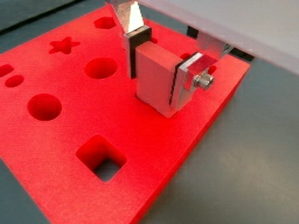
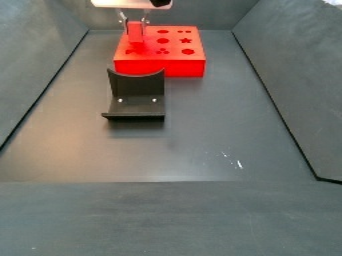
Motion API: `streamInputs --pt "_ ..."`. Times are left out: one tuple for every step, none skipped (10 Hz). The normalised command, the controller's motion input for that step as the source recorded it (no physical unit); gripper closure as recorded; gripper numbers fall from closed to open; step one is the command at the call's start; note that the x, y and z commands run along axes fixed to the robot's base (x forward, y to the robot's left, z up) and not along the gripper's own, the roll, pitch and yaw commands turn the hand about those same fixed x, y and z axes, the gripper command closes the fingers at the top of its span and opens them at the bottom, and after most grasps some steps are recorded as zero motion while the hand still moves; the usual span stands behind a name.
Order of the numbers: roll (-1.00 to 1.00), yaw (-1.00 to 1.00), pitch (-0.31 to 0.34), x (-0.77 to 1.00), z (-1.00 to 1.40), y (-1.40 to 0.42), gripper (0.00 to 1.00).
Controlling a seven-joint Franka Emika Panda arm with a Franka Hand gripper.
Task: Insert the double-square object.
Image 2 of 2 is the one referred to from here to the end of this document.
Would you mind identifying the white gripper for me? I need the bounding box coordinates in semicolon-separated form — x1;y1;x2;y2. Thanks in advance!
91;0;172;24

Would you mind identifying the red double-square peg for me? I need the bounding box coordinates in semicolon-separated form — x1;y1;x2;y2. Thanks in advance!
127;21;144;43

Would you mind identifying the red shape-sorter block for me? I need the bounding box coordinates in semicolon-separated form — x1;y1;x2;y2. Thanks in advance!
114;26;206;77

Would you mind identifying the black curved holder stand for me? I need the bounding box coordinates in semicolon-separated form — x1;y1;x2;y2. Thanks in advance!
102;69;166;120

